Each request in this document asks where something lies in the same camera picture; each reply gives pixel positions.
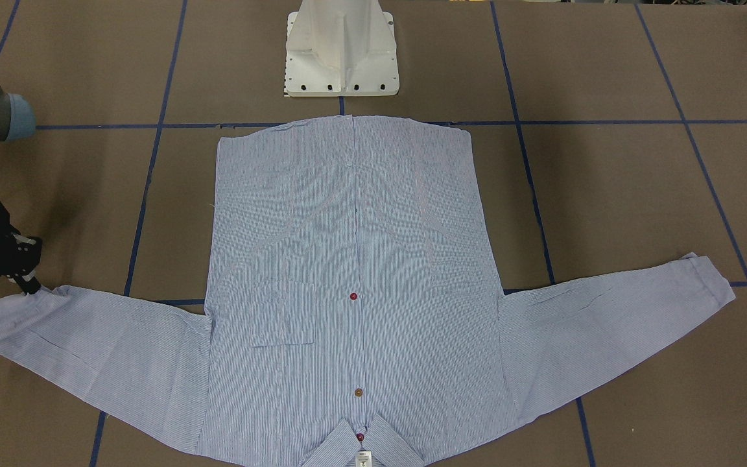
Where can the light blue striped shirt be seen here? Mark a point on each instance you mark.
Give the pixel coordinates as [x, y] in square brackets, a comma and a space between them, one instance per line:
[353, 309]

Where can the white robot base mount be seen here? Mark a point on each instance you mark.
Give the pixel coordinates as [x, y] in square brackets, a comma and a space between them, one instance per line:
[341, 49]

